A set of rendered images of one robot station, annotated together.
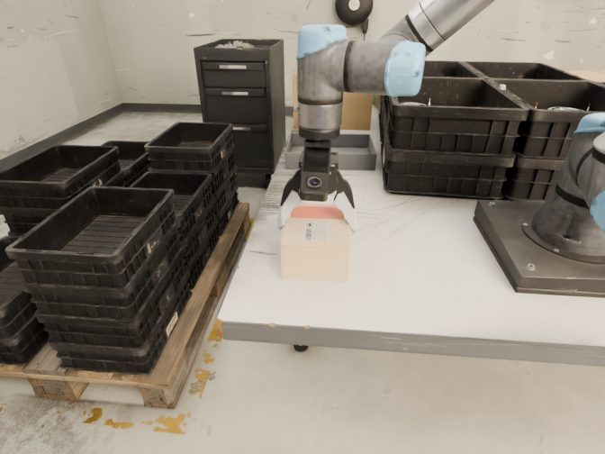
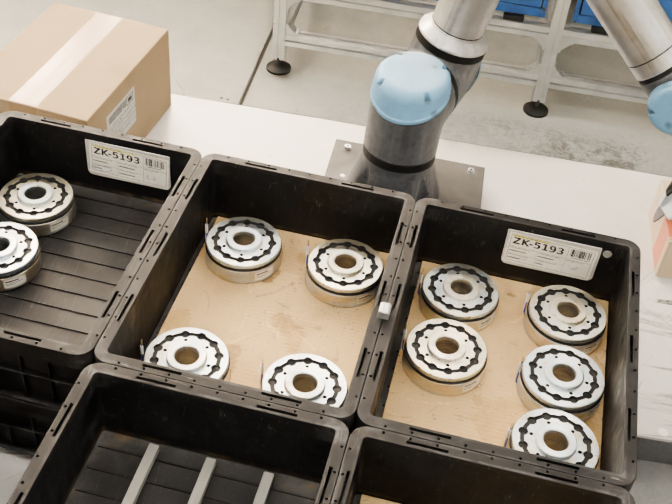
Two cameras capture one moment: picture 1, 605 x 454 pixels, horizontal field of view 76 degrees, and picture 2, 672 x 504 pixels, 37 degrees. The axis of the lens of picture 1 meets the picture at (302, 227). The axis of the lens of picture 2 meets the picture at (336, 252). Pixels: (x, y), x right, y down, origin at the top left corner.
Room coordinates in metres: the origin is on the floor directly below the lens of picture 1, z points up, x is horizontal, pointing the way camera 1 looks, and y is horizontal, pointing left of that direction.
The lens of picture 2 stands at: (1.94, -0.59, 1.79)
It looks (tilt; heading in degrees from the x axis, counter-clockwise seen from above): 42 degrees down; 181
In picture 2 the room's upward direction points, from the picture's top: 6 degrees clockwise
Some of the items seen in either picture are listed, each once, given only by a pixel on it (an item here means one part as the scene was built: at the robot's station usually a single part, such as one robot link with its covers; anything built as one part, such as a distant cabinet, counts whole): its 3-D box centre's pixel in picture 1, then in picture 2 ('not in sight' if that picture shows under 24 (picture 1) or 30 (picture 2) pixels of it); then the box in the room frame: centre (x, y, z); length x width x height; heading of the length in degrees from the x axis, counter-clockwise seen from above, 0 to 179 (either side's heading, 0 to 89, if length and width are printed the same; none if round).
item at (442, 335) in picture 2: not in sight; (446, 346); (1.07, -0.45, 0.86); 0.05 x 0.05 x 0.01
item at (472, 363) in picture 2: not in sight; (446, 349); (1.07, -0.45, 0.86); 0.10 x 0.10 x 0.01
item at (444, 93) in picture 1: (442, 113); (502, 357); (1.08, -0.39, 0.87); 0.40 x 0.30 x 0.11; 171
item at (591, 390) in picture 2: not in sight; (563, 376); (1.09, -0.31, 0.86); 0.10 x 0.10 x 0.01
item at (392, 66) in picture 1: (386, 66); not in sight; (0.64, -0.13, 1.05); 0.11 x 0.11 x 0.08; 70
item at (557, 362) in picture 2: not in sight; (563, 374); (1.09, -0.31, 0.86); 0.05 x 0.05 x 0.01
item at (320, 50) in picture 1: (322, 64); not in sight; (0.66, -0.03, 1.05); 0.09 x 0.08 x 0.11; 70
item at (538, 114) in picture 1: (565, 98); (269, 275); (1.04, -0.68, 0.92); 0.40 x 0.30 x 0.02; 171
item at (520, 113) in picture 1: (445, 95); (510, 329); (1.08, -0.39, 0.92); 0.40 x 0.30 x 0.02; 171
